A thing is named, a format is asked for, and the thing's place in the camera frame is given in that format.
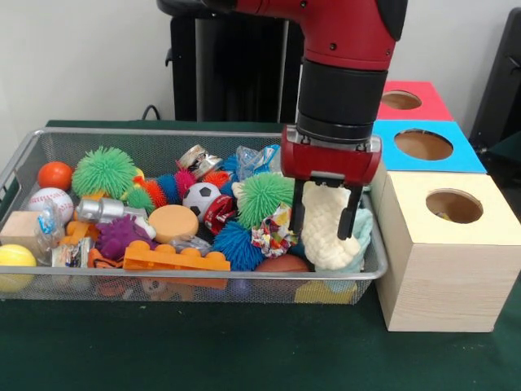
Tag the orange plastic compartment tray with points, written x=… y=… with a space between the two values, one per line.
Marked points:
x=163 y=260

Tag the colourful geometric print cloth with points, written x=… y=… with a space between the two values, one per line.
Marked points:
x=272 y=236

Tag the mint green cloth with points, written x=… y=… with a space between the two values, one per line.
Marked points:
x=364 y=230

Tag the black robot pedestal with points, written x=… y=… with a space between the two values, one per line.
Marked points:
x=228 y=73

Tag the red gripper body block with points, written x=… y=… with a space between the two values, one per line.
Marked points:
x=329 y=165

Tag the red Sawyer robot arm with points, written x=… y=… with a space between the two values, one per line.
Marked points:
x=342 y=89

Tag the blue spiky rubber ball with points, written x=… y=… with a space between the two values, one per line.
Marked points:
x=236 y=244

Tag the black chair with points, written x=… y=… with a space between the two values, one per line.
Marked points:
x=500 y=89

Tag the wooden box with three holes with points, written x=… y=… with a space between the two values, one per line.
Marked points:
x=447 y=285

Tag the green spiky rubber ball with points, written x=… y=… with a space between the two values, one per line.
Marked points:
x=103 y=173
x=260 y=197

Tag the silver toy robot figure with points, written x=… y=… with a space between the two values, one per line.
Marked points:
x=97 y=209

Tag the yellow ball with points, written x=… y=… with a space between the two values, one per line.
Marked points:
x=14 y=256

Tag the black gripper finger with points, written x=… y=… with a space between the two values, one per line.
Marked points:
x=348 y=220
x=297 y=207

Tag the cream fluffy cloth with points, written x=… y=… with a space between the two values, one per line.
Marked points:
x=321 y=236

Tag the dark green tablecloth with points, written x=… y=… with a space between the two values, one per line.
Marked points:
x=244 y=346

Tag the black and white soccer ball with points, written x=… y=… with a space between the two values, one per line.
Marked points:
x=201 y=195

